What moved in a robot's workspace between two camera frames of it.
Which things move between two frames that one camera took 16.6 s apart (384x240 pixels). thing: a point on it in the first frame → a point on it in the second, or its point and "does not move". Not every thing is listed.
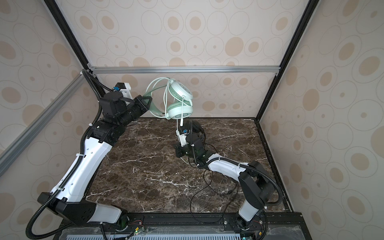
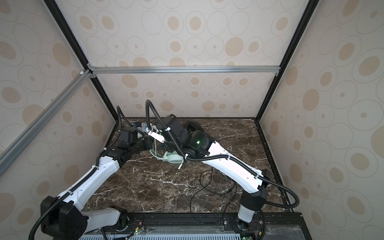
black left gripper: x=144 y=106 → x=149 y=144
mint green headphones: x=171 y=99 → x=172 y=157
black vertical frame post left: x=65 y=28 does not move
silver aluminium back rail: x=184 y=69 does not move
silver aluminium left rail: x=12 y=151 does not move
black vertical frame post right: x=310 y=9 does not move
